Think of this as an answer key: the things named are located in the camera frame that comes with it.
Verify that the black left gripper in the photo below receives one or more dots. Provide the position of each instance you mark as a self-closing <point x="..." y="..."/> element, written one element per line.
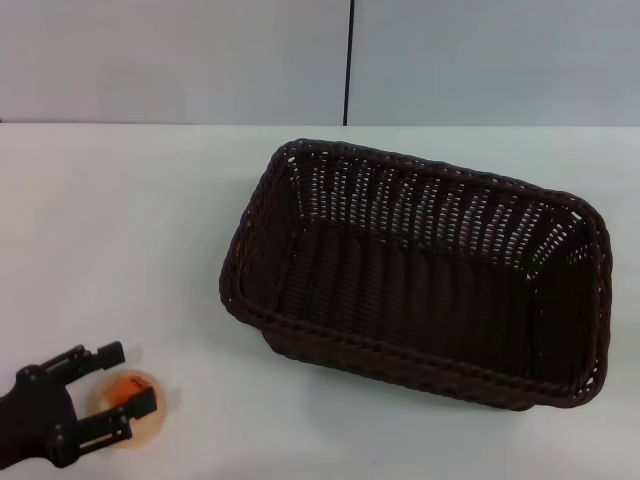
<point x="45" y="415"/>

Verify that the round bun with orange centre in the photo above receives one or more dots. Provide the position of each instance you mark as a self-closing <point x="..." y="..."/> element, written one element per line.
<point x="112" y="395"/>

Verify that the dark brown woven basket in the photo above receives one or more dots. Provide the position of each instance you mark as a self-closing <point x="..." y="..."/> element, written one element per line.
<point x="415" y="295"/>

